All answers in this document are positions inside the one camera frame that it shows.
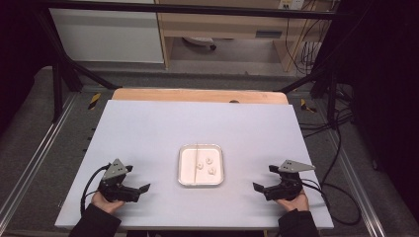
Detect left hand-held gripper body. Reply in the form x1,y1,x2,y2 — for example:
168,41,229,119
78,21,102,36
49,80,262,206
97,158,143,203

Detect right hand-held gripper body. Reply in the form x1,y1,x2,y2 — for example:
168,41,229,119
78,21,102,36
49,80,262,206
263,159,316,201

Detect white square metal-rimmed tray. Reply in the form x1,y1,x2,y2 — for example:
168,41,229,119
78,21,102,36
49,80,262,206
177,143,225,187

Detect person's right hand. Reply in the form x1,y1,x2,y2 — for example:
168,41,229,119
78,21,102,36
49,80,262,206
276,192,310,212

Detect person's left hand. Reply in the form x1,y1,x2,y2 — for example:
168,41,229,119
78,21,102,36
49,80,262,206
91,191,126,215

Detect white board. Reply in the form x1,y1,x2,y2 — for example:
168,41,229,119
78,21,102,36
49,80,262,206
53,99,335,231

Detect yellow black tape strip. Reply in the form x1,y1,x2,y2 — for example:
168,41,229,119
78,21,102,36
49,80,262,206
87,92,102,111
299,98,317,114

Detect wooden table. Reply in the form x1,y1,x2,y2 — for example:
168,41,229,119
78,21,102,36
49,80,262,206
111,87,290,106

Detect white cabinet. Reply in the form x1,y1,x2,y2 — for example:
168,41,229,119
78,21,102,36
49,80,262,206
48,7,165,64

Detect chair base with wheel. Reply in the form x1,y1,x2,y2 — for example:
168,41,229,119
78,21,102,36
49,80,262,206
182,36,218,51

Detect light wooden desk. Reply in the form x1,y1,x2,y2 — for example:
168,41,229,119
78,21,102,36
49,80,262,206
153,0,334,73

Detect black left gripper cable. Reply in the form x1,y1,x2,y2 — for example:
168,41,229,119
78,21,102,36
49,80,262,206
79,163,112,215

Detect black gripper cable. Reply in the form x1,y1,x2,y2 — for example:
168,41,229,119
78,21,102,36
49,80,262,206
79,163,112,215
300,178,363,227

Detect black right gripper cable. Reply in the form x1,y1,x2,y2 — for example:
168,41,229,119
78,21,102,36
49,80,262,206
300,178,363,227

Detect aluminium rail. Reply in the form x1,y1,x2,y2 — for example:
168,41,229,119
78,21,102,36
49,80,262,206
0,94,79,216
327,129,387,237

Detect black floor cables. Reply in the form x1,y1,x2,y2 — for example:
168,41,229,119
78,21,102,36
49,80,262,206
297,83,356,139

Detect bundle of black hanging cables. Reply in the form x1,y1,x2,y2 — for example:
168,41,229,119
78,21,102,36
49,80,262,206
285,9,331,76

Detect white wall socket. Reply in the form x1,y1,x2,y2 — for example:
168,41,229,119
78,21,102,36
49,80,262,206
278,0,306,11

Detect black metal frame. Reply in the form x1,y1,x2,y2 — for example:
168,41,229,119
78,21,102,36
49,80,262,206
32,0,350,123

